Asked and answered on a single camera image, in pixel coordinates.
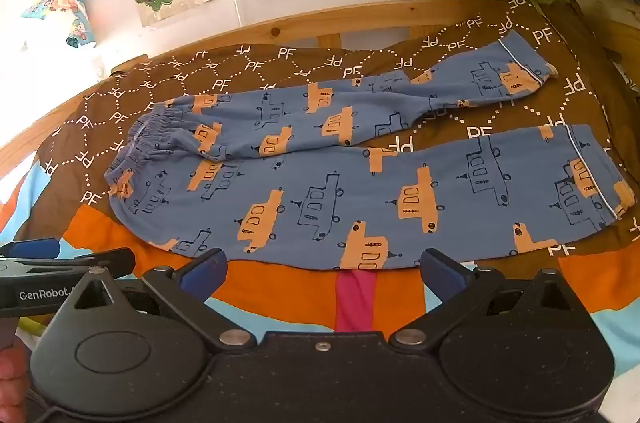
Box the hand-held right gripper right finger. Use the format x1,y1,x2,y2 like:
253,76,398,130
389,247,588,352

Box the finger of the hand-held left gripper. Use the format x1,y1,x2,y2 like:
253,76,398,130
0,247,137,280
0,238,63,261

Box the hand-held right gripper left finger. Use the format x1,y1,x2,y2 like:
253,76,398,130
50,247,257,352

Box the blue pants with orange print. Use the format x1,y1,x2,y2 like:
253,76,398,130
104,29,637,272

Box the person's left hand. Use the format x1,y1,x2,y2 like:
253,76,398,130
0,343,27,423

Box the brown patterned blanket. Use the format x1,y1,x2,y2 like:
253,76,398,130
15,0,640,256

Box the small colourful wall poster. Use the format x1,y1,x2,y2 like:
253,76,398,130
21,0,97,50

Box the wooden bed frame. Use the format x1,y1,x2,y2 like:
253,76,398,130
0,0,551,176

